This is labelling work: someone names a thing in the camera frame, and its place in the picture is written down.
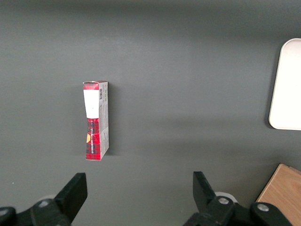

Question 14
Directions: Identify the wooden drawer cabinet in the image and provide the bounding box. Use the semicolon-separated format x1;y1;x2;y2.
255;162;301;226

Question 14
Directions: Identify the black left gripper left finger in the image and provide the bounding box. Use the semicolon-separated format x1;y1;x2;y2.
30;172;88;226

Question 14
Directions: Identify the beige plastic tray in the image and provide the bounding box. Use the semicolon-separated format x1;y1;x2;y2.
268;38;301;131

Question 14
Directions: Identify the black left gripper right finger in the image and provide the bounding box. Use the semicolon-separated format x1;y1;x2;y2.
187;171;236;226

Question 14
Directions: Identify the red plaid cardboard box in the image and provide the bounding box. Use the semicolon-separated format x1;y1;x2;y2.
82;80;110;161

